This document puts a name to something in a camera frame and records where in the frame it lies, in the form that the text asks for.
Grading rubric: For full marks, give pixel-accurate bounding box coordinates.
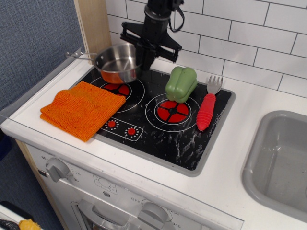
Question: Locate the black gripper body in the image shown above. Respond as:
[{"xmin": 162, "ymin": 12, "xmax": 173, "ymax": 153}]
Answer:
[{"xmin": 121, "ymin": 11, "xmax": 182, "ymax": 62}]

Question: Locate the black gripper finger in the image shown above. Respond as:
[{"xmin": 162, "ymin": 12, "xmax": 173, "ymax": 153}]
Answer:
[
  {"xmin": 135, "ymin": 44, "xmax": 144, "ymax": 65},
  {"xmin": 141, "ymin": 47, "xmax": 157, "ymax": 71}
]

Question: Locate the stainless steel pot with handle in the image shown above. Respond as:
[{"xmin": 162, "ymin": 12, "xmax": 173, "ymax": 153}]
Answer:
[{"xmin": 65, "ymin": 43, "xmax": 142, "ymax": 84}]

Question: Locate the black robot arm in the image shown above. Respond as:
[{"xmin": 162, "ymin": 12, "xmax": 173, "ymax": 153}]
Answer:
[{"xmin": 120, "ymin": 0, "xmax": 185, "ymax": 71}]

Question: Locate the green toy bell pepper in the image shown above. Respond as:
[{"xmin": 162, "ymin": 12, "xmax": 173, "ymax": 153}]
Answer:
[{"xmin": 165, "ymin": 67, "xmax": 198, "ymax": 104}]

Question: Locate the black toy stove top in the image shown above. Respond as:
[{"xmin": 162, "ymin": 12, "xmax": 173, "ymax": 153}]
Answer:
[{"xmin": 80, "ymin": 67, "xmax": 236, "ymax": 177}]

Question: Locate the folded orange cloth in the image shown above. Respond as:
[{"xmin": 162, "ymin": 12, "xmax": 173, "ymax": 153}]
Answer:
[{"xmin": 40, "ymin": 81, "xmax": 126, "ymax": 142}]

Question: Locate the grey timer knob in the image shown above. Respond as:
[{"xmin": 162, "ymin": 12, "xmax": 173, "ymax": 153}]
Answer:
[{"xmin": 46, "ymin": 158, "xmax": 70, "ymax": 182}]

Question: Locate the grey oven knob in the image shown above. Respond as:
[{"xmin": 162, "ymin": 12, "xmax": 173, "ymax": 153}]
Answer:
[{"xmin": 138, "ymin": 202, "xmax": 168, "ymax": 229}]

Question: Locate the grey sink basin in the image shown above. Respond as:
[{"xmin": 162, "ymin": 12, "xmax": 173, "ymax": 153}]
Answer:
[{"xmin": 242, "ymin": 111, "xmax": 307, "ymax": 222}]

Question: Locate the yellow object at bottom left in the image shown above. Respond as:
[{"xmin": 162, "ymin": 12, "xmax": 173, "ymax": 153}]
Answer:
[{"xmin": 18, "ymin": 219, "xmax": 41, "ymax": 230}]

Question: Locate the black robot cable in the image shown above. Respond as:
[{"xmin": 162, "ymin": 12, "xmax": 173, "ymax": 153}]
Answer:
[{"xmin": 167, "ymin": 4, "xmax": 185, "ymax": 33}]

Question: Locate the wooden side post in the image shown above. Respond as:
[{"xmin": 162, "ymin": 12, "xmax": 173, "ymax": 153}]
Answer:
[{"xmin": 74, "ymin": 0, "xmax": 112, "ymax": 59}]

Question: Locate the fork with red handle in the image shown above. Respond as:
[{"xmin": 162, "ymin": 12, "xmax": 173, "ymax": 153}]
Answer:
[{"xmin": 196, "ymin": 76, "xmax": 224, "ymax": 131}]

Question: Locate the silver oven door handle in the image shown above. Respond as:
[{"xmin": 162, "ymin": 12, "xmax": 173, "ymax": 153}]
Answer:
[{"xmin": 78, "ymin": 200, "xmax": 138, "ymax": 230}]

